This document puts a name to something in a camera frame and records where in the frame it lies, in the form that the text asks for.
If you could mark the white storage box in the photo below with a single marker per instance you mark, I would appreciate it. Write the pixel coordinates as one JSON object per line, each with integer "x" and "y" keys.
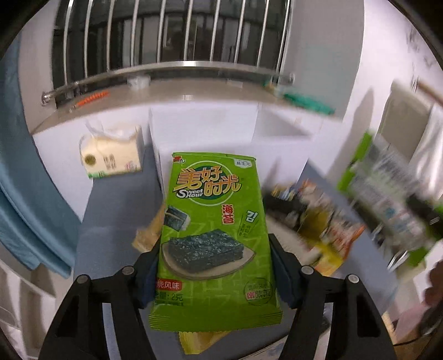
{"x": 280, "y": 149}

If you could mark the colourful snack packet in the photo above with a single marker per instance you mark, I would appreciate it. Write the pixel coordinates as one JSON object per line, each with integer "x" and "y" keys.
{"x": 308, "y": 224}

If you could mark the person right hand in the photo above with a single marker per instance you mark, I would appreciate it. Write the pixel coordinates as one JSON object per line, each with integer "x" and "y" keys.
{"x": 434, "y": 293}

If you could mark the tan cracker snack packet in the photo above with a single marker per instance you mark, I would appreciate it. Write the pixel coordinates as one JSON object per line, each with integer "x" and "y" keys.
{"x": 146, "y": 238}

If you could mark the tissue paper pack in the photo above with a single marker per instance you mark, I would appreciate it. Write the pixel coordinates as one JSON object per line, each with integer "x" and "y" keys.
{"x": 111, "y": 151}

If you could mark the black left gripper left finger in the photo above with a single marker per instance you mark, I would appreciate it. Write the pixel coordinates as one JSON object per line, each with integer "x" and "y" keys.
{"x": 78, "y": 331}

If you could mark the yellow snack pouch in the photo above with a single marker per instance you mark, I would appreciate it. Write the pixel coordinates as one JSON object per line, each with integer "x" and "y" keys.
{"x": 194, "y": 343}

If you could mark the green packets on sill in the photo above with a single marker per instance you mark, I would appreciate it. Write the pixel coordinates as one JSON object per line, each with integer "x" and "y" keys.
{"x": 298, "y": 100}

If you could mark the green seaweed snack packet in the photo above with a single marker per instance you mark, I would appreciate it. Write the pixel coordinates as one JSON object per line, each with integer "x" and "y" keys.
{"x": 214, "y": 265}

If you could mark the white tape roll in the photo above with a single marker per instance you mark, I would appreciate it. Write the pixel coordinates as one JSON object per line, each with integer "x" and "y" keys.
{"x": 137, "y": 83}

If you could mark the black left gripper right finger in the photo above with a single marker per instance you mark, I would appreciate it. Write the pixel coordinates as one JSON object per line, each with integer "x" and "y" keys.
{"x": 357, "y": 330}

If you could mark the steel window railing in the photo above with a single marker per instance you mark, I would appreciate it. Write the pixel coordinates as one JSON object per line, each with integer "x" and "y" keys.
{"x": 97, "y": 44}

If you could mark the orange beaded tool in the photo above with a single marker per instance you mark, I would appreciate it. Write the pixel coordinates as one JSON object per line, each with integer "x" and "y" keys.
{"x": 89, "y": 99}

